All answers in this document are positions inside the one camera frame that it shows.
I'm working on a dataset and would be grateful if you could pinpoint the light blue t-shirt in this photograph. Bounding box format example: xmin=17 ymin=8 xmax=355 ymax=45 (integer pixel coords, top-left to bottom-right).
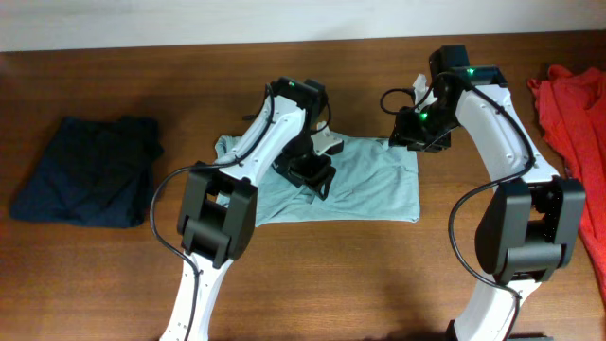
xmin=213 ymin=132 xmax=421 ymax=226

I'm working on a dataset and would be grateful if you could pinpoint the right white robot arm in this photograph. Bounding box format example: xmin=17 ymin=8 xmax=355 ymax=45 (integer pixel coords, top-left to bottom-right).
xmin=389 ymin=66 xmax=585 ymax=340

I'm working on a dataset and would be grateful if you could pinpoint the folded dark navy garment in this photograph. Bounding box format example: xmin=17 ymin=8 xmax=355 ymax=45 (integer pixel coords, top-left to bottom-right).
xmin=9 ymin=117 xmax=163 ymax=228

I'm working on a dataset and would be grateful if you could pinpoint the red garment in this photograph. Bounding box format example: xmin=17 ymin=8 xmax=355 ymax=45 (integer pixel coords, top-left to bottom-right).
xmin=527 ymin=64 xmax=605 ymax=294

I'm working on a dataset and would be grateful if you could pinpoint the dark base at table edge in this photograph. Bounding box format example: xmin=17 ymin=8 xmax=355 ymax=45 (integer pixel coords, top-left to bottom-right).
xmin=506 ymin=333 xmax=555 ymax=341

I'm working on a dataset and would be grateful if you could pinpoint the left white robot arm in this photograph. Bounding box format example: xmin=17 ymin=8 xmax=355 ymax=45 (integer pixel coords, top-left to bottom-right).
xmin=161 ymin=77 xmax=343 ymax=341

